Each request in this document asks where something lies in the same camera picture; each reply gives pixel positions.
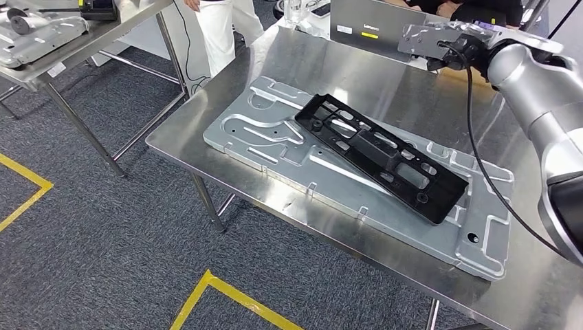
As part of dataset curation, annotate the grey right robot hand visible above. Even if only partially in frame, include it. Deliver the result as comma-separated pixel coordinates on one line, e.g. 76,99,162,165
397,21,498,61

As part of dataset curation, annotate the black plastic mounting plate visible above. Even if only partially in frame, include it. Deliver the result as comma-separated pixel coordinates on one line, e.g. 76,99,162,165
294,93,470,226

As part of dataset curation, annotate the stainless steel workbench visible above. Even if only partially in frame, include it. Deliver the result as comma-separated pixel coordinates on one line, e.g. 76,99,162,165
145,23,583,330

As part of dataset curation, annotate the grey metal part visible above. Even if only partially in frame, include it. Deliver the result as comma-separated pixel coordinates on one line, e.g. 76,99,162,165
0,6,91,69

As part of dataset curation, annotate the grey laptop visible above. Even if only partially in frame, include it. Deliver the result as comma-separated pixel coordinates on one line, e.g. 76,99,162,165
330,0,441,63

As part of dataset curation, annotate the seated person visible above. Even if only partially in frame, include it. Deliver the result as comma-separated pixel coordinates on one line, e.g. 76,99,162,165
382,0,525,28

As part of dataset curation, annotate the clear glass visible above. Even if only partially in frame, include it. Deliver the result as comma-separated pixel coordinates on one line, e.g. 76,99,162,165
282,0,305,26

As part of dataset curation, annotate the stamped metal panel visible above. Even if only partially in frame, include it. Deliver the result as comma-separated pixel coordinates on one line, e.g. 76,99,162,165
202,75,516,281

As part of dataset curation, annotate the white cabinet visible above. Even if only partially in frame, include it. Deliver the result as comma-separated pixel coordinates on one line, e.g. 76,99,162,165
91,0,212,98

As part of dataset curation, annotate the steel side table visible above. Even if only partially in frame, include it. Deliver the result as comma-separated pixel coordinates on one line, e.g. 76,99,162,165
0,0,190,179

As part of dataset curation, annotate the yellow floor tape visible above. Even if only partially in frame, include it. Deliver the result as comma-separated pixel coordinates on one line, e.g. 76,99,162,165
0,153,54,233
169,269,304,330

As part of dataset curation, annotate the black device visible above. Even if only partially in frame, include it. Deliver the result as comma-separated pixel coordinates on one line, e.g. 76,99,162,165
78,0,120,22

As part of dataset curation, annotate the black cylinder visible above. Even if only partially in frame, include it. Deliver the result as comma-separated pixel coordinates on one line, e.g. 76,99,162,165
6,8,32,36

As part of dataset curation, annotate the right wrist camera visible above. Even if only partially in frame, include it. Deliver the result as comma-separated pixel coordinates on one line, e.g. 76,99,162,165
427,34,490,72

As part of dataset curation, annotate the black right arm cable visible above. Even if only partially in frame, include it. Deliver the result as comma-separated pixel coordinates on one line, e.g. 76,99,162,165
436,41,568,260

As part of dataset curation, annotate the black power cable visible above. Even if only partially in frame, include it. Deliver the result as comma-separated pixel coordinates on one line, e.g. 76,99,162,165
172,0,211,95

